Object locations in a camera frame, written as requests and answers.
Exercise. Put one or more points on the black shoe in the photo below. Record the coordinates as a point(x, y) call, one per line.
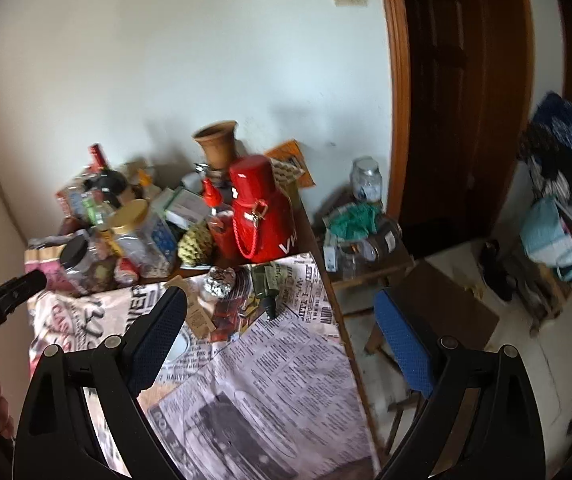
point(494, 273)

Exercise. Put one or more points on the gold lid plastic jar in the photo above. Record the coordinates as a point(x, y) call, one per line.
point(145, 239)

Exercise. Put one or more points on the green wrapper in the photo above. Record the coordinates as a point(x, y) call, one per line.
point(267, 282)

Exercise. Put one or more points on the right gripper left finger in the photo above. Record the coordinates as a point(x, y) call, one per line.
point(56, 438)

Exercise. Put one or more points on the dark wooden door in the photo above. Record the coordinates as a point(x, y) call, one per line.
point(461, 73)

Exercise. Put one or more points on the foil ball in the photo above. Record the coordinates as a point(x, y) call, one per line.
point(219, 282)

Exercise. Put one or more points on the yellow green ball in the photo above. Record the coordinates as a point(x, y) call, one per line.
point(196, 246)

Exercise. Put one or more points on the wooden table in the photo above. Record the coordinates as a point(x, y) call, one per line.
point(303, 287)

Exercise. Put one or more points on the printed newspaper tablecloth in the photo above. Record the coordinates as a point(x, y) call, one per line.
point(278, 402)

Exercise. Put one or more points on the red sauce bottle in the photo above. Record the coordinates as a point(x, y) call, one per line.
point(220, 221)

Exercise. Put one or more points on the dark wine bottle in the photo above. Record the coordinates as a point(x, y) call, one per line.
point(113, 185)

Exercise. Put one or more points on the red thermos jug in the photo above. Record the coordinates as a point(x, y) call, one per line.
point(264, 226)

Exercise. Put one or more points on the clear glass jar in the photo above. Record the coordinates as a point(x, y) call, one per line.
point(366, 180)

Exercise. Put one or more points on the tan cardboard piece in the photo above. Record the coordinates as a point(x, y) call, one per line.
point(197, 318)

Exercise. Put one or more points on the orange paper packet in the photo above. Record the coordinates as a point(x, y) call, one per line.
point(288, 158)

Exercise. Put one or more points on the black lid glass jar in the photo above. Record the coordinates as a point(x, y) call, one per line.
point(88, 268)

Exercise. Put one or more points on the brown clay vase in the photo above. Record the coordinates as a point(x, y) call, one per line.
point(218, 143)

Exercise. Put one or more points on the small red white can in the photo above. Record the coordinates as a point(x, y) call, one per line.
point(125, 273)

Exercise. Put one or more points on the light blue bag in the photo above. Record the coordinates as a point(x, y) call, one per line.
point(546, 235)

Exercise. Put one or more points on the pink tan paper bag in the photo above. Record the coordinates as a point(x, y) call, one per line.
point(46, 259)

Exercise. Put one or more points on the wooden stool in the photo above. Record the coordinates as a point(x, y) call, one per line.
point(442, 295)

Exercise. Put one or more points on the green cloth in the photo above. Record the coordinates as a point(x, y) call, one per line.
point(354, 221)

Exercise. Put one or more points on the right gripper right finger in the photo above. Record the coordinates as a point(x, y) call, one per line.
point(477, 417)

